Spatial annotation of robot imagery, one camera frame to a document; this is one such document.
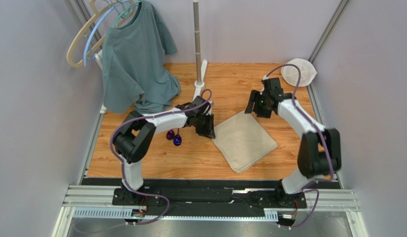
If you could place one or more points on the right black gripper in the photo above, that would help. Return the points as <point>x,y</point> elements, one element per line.
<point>253,102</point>

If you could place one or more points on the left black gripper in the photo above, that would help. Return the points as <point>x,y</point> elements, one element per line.
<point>208,131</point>

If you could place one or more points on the beige cloth napkin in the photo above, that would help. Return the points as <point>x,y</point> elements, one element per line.
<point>242,141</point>

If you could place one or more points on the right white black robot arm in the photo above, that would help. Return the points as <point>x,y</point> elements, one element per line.
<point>319,153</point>

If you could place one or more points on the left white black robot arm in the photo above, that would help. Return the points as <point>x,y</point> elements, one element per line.
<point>130,141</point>

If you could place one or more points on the blue purple spoon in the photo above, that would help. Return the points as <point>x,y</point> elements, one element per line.
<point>177,140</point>

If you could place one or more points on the white rack base foot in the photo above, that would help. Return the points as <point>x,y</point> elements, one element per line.
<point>199,84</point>

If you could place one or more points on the white plastic mesh basket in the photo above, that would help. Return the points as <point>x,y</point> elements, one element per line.
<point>290,74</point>

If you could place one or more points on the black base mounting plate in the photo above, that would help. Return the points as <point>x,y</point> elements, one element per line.
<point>209,198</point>

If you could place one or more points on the teal green t-shirt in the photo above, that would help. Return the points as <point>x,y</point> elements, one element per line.
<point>133,64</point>

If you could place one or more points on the metal garment rack pole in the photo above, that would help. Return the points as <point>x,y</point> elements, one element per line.
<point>196,31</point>

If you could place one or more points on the green plastic hanger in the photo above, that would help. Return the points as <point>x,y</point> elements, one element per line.
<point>127,6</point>

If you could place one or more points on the blue plastic hanger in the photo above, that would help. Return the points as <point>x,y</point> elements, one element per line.
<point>92,51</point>

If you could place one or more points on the beige wooden hanger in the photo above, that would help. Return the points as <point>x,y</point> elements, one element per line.
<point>82,12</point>

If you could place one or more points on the aluminium frame rail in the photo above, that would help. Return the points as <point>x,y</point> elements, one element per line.
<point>88,211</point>

